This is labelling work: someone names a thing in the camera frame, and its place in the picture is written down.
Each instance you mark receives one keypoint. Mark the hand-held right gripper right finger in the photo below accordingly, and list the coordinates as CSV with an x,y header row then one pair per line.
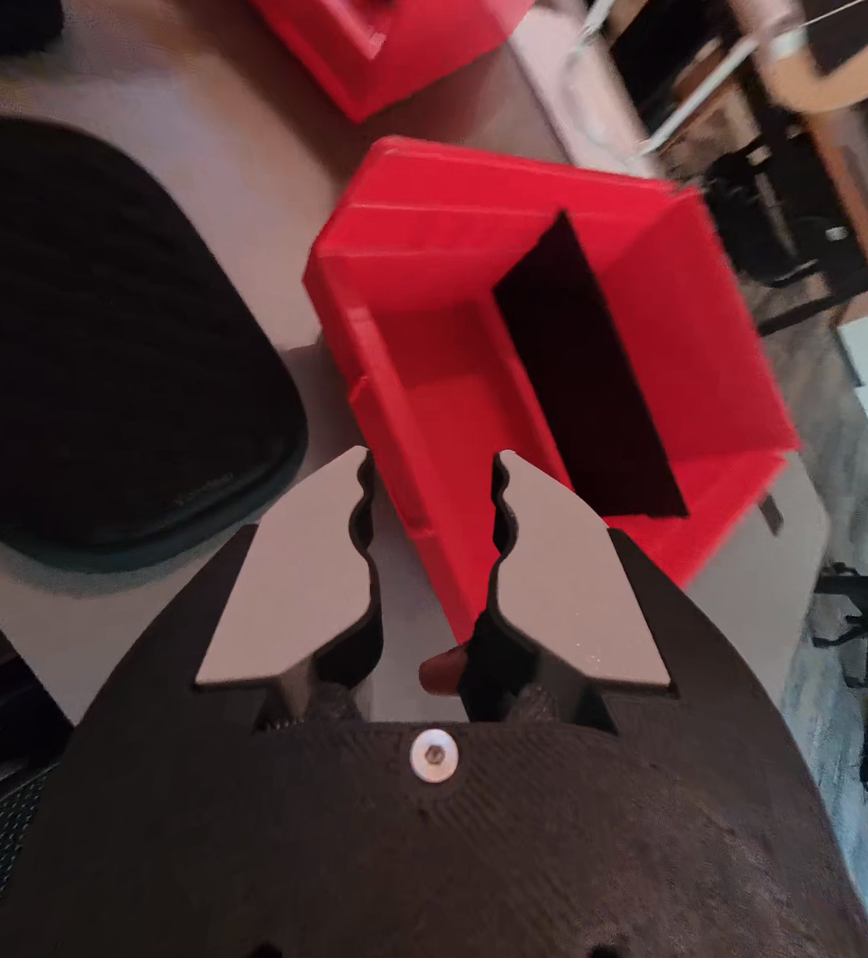
x,y
576,599

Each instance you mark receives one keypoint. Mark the wooden rounded panel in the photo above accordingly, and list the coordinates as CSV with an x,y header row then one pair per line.
x,y
800,82

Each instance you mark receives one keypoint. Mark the white board stand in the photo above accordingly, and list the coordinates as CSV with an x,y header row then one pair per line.
x,y
787,46

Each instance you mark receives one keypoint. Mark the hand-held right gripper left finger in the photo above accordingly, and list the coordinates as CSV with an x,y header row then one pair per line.
x,y
291,584

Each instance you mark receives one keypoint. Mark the red plastic bin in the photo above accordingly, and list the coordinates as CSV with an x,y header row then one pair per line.
x,y
419,52
441,389

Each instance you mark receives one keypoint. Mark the black office chair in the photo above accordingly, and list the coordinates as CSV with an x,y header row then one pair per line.
x,y
864,599

